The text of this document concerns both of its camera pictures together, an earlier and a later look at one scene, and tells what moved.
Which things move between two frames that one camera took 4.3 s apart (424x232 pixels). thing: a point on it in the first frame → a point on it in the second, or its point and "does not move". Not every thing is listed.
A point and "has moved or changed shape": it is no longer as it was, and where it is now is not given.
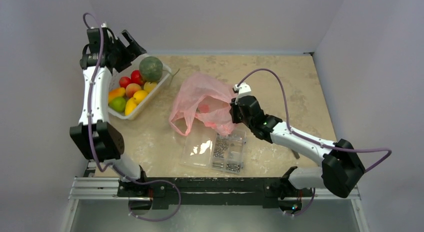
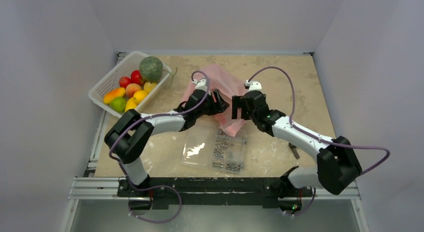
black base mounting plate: (208, 191) does not move
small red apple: (124, 81) does not move
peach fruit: (131, 88) does not move
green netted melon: (151, 69) does not move
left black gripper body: (123, 56) → (210, 107)
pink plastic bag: (201, 96) has moved or changed shape
